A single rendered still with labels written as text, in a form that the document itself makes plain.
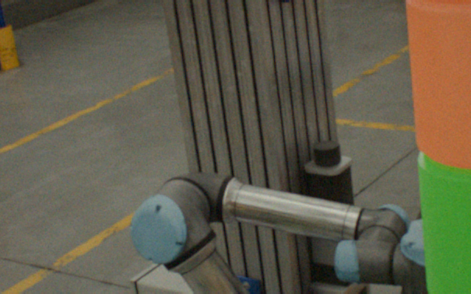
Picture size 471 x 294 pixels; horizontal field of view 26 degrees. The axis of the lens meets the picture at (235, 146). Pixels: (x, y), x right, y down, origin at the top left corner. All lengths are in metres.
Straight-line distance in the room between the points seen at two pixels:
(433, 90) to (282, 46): 1.82
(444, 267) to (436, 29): 0.08
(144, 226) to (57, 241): 4.05
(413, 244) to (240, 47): 0.59
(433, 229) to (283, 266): 1.93
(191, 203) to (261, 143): 0.29
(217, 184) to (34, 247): 3.98
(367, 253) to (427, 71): 1.51
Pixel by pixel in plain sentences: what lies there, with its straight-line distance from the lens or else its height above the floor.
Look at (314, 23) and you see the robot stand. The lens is 2.25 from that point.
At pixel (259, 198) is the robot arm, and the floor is 1.57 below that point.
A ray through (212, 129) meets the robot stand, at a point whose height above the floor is 1.63.
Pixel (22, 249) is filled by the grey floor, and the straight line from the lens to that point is 5.97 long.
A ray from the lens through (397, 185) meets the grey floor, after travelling 6.06.
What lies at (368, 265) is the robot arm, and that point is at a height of 1.51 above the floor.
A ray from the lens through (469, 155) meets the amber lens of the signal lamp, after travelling 0.33.
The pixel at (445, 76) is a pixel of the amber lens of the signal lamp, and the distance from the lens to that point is 0.32.
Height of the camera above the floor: 2.34
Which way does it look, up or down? 20 degrees down
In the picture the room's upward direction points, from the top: 8 degrees counter-clockwise
